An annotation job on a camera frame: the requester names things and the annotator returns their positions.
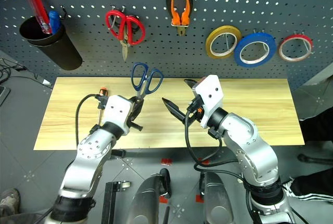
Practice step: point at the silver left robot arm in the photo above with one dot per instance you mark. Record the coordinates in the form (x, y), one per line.
(88, 151)

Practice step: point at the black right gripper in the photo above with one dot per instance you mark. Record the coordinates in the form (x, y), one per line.
(194, 118)

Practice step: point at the grey flat device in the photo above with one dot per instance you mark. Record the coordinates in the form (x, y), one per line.
(4, 95)

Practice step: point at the yellow tape roll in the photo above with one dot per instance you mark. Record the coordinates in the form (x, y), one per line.
(212, 36)

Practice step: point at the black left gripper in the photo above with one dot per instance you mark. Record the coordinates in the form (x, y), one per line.
(135, 126)

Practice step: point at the red transparent screwdriver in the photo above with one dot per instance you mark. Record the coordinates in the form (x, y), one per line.
(36, 7)

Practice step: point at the black trousers white stripes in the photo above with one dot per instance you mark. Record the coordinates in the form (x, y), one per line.
(309, 187)

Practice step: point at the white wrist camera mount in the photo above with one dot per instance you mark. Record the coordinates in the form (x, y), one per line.
(210, 93)
(117, 110)

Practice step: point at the metal tape hook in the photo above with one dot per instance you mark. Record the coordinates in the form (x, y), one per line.
(227, 41)
(264, 43)
(308, 43)

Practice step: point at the black pegboard hook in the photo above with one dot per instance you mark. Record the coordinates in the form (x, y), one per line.
(64, 11)

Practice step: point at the orange black screwdriver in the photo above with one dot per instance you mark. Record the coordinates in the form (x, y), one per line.
(102, 92)

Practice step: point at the blue tape roll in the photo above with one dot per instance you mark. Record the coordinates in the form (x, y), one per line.
(240, 45)

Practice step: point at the silver rounded shell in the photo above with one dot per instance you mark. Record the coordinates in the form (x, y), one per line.
(145, 200)

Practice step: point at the red tape roll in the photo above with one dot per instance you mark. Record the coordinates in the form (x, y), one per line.
(283, 42)

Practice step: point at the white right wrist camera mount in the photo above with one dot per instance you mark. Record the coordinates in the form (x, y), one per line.
(210, 93)

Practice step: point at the grey shoe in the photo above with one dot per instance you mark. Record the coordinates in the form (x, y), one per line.
(9, 201)

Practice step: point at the dark grey pegboard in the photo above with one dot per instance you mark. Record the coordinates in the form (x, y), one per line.
(182, 57)

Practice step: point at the orange black pliers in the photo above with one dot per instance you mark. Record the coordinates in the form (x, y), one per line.
(177, 17)

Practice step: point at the black cup holder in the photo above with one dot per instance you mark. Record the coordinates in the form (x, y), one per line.
(59, 52)

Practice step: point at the metal scissors hook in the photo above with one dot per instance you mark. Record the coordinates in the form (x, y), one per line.
(118, 7)

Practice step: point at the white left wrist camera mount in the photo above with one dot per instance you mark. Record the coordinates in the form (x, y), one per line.
(117, 110)

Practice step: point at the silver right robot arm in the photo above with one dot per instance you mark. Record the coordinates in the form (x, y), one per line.
(249, 143)

